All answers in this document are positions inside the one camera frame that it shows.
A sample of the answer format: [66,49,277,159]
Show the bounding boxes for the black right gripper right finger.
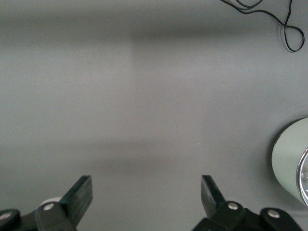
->
[192,175,301,231]

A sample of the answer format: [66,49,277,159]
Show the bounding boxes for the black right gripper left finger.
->
[0,175,93,231]

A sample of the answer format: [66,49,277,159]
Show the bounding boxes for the pale green cooking pot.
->
[271,117,308,214]

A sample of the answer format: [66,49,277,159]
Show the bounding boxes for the glass pot lid chrome rim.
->
[296,147,308,214]

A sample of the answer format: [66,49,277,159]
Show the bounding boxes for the dark grey table cloth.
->
[0,0,308,231]

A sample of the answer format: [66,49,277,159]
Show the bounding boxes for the thin black loose cable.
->
[220,0,305,52]

